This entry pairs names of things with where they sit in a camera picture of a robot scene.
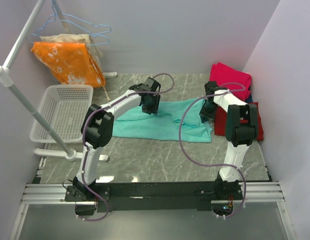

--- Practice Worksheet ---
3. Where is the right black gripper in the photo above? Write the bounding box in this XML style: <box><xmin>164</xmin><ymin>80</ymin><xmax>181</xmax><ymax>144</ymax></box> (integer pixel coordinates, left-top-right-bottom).
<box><xmin>199</xmin><ymin>99</ymin><xmax>219</xmax><ymax>124</ymax></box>

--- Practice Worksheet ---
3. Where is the teal t shirt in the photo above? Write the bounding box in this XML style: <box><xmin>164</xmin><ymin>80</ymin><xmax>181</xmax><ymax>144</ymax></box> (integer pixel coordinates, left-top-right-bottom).
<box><xmin>113</xmin><ymin>99</ymin><xmax>212</xmax><ymax>143</ymax></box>

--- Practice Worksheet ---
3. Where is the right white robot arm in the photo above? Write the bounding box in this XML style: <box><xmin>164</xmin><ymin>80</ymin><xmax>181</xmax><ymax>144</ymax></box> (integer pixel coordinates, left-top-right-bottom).
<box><xmin>199</xmin><ymin>81</ymin><xmax>258</xmax><ymax>183</ymax></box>

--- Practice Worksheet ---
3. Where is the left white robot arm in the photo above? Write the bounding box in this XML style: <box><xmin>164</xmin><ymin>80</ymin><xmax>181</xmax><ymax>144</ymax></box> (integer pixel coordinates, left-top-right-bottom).
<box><xmin>73</xmin><ymin>77</ymin><xmax>161</xmax><ymax>201</ymax></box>

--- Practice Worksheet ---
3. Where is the dark red folded t shirt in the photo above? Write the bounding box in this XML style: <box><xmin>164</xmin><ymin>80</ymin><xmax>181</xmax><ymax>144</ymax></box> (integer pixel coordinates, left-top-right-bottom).
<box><xmin>214</xmin><ymin>102</ymin><xmax>264</xmax><ymax>142</ymax></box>

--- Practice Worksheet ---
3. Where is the pink folded t shirt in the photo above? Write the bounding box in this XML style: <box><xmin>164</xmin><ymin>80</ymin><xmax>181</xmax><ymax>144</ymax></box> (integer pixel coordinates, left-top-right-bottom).
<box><xmin>209</xmin><ymin>62</ymin><xmax>252</xmax><ymax>101</ymax></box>

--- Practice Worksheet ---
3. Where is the blue folded t shirt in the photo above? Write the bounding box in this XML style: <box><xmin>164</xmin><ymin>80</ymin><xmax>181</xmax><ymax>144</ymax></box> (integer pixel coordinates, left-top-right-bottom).
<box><xmin>245</xmin><ymin>87</ymin><xmax>253</xmax><ymax>103</ymax></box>

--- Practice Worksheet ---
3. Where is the beige hanging cloth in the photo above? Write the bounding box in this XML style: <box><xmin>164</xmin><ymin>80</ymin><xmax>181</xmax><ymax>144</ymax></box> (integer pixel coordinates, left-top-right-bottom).
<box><xmin>40</xmin><ymin>34</ymin><xmax>103</xmax><ymax>70</ymax></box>

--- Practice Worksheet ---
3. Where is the white plastic laundry basket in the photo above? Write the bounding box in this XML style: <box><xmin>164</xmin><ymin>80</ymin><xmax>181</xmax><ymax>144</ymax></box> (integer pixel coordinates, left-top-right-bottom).
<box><xmin>38</xmin><ymin>84</ymin><xmax>93</xmax><ymax>143</ymax></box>

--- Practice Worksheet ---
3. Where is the orange patterned cloth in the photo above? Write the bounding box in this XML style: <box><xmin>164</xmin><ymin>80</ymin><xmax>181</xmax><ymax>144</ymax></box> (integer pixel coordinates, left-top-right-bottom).
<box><xmin>31</xmin><ymin>41</ymin><xmax>106</xmax><ymax>88</ymax></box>

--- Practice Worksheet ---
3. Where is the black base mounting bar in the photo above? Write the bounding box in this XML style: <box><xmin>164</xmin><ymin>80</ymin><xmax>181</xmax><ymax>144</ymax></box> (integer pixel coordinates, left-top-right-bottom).
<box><xmin>65</xmin><ymin>179</ymin><xmax>243</xmax><ymax>216</ymax></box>

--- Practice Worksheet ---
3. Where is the white clothes rack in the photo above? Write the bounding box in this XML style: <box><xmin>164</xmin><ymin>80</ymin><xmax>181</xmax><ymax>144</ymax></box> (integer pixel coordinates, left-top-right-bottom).
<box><xmin>0</xmin><ymin>0</ymin><xmax>118</xmax><ymax>163</ymax></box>

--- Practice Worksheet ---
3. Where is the blue wire hanger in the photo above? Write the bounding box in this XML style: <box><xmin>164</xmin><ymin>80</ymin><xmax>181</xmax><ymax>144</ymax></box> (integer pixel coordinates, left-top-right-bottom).
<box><xmin>26</xmin><ymin>34</ymin><xmax>109</xmax><ymax>46</ymax></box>
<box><xmin>33</xmin><ymin>0</ymin><xmax>112</xmax><ymax>38</ymax></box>

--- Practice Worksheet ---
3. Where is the aluminium rail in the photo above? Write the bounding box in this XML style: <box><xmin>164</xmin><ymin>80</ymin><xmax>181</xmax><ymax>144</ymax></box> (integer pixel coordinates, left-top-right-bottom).
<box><xmin>10</xmin><ymin>182</ymin><xmax>297</xmax><ymax>240</ymax></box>

